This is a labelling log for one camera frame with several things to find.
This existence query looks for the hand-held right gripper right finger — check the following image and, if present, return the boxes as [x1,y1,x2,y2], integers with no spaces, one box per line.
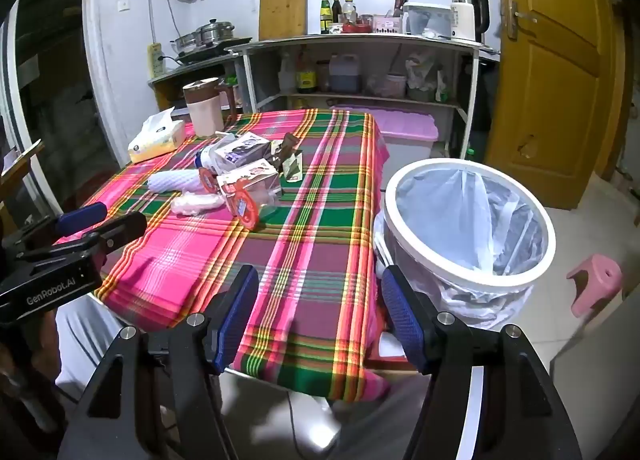
[381,264,583,460]

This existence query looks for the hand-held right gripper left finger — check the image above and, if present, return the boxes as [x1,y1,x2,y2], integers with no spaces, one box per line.
[57,264,261,460]

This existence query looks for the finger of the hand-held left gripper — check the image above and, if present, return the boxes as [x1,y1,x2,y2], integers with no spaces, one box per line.
[54,202,109,240]
[94,211,149,255]

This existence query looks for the white round trash bin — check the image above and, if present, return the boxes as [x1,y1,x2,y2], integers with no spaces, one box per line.
[372,157,557,336]

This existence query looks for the pink white carton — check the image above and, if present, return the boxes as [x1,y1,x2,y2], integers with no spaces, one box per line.
[216,160,281,206]

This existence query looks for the purple white carton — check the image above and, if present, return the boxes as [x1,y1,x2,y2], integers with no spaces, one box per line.
[212,134,273,173]

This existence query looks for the white paper bag green print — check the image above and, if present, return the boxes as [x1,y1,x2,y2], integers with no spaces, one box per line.
[280,152,304,183]

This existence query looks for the brown snack wrapper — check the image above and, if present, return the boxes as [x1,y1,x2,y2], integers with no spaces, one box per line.
[270,134,300,166]

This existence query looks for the red plastic stool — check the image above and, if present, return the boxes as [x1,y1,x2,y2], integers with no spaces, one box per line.
[367,315,417,372]

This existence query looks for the small pink soft packet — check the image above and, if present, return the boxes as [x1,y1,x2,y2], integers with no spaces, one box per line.
[171,191,225,215]

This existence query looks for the yellow white tissue pack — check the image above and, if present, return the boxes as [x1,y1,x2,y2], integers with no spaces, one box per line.
[127,107,187,164]

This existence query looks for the pink green plaid tablecloth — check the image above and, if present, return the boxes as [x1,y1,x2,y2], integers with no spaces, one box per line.
[54,109,393,403]

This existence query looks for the translucent bin liner bag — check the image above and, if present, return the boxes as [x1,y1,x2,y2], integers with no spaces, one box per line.
[372,167,548,333]

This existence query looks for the grey side table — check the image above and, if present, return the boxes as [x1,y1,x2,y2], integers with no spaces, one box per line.
[147,57,241,111]

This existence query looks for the pink jug with brown lid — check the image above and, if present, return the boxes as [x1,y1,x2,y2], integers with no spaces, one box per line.
[182,77,238,137]

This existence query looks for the yellow power strip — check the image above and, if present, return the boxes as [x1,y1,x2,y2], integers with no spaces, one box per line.
[149,42,166,78]

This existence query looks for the storage box with purple lid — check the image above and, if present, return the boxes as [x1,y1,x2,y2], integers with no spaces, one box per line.
[332,105,440,161]

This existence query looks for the pink plastic stool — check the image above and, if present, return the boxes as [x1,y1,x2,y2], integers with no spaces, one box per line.
[566,254,623,318]

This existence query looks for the grey cabinet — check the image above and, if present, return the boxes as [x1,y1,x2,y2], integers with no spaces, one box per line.
[550,310,640,460]

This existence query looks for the large steel steamer pot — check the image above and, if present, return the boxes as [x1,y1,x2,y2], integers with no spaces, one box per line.
[195,17,236,47]

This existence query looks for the clear plastic bottle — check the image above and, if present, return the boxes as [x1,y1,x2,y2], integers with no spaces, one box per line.
[277,52,297,91]

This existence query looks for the white kitchen shelf unit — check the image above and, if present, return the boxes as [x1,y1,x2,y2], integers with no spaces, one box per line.
[225,32,501,161]

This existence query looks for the dark bottle with yellow label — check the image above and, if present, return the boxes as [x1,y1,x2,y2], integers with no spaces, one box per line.
[296,47,318,93]

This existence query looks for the crumpled plastic bags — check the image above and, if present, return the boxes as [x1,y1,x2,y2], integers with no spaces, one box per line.
[405,51,448,102]

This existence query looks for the plastic jug of dark liquid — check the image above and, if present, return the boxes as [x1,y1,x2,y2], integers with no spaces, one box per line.
[327,54,362,93]

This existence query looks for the yellow wooden door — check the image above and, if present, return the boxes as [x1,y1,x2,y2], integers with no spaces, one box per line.
[482,0,618,211]

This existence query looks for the wooden cutting board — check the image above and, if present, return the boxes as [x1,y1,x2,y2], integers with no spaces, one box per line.
[259,0,308,41]

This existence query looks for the pink box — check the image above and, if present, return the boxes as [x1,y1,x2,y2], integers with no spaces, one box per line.
[372,14,403,35]

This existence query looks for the white plastic container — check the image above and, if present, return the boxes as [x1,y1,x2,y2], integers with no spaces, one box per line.
[402,2,453,37]

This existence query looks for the white black electric kettle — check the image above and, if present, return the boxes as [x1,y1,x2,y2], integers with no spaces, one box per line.
[450,0,491,43]

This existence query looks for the metal door handle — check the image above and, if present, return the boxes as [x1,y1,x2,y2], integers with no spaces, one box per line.
[506,0,538,38]

